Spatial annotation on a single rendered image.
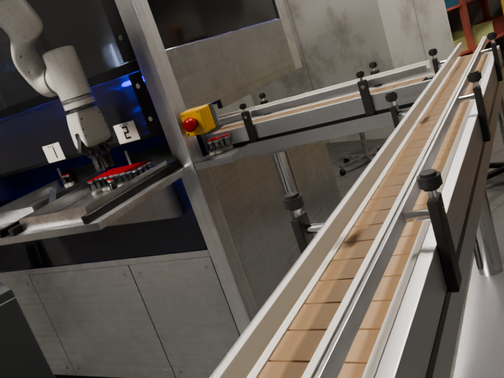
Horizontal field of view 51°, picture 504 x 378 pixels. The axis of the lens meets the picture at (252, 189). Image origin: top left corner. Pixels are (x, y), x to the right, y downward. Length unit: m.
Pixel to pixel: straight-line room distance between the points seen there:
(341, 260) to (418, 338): 0.14
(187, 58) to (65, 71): 0.39
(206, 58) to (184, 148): 0.34
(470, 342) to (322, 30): 4.21
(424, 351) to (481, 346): 0.60
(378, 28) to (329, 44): 0.56
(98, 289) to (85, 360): 0.41
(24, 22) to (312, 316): 1.14
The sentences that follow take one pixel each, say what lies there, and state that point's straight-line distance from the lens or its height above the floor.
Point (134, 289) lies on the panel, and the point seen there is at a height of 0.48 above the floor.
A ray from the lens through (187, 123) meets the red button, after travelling 1.48.
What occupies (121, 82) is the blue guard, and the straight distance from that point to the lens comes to 1.63.
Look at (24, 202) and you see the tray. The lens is 1.97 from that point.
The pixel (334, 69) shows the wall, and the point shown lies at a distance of 5.02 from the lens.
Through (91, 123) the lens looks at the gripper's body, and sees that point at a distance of 1.48.
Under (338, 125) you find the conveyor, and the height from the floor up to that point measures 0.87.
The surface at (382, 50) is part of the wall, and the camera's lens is 4.65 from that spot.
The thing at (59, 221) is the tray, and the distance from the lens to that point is 1.42.
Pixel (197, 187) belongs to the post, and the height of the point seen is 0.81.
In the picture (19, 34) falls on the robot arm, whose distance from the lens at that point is 1.44.
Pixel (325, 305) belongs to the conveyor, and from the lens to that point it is 0.46.
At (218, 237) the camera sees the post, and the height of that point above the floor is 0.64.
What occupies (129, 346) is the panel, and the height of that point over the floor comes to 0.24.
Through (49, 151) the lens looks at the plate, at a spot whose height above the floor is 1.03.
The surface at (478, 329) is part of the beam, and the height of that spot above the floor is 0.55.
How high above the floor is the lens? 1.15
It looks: 15 degrees down
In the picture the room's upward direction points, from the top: 19 degrees counter-clockwise
